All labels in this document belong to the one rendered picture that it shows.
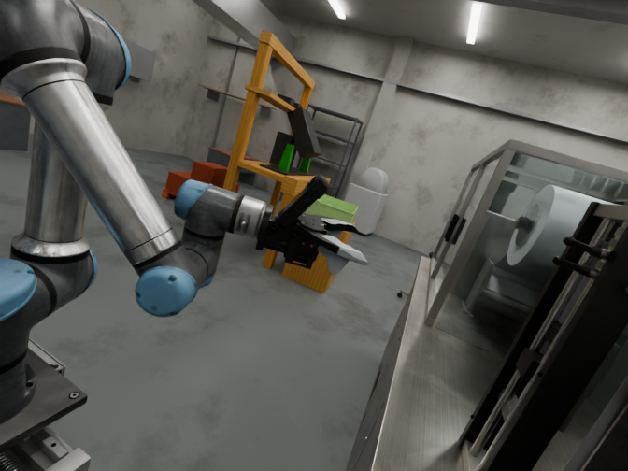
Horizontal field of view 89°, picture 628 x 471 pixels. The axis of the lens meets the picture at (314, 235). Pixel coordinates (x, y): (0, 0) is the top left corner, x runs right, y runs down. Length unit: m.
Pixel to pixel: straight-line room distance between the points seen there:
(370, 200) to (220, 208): 6.23
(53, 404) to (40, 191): 0.37
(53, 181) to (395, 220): 7.12
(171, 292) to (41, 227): 0.31
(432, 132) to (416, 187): 1.18
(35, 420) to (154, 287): 0.35
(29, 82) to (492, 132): 7.38
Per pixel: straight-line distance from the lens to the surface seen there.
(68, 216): 0.72
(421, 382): 0.97
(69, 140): 0.52
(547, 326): 0.70
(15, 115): 6.36
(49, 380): 0.83
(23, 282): 0.67
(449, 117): 7.59
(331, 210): 3.27
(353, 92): 8.03
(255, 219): 0.58
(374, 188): 6.79
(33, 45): 0.54
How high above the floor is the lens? 1.37
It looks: 14 degrees down
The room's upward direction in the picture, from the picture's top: 19 degrees clockwise
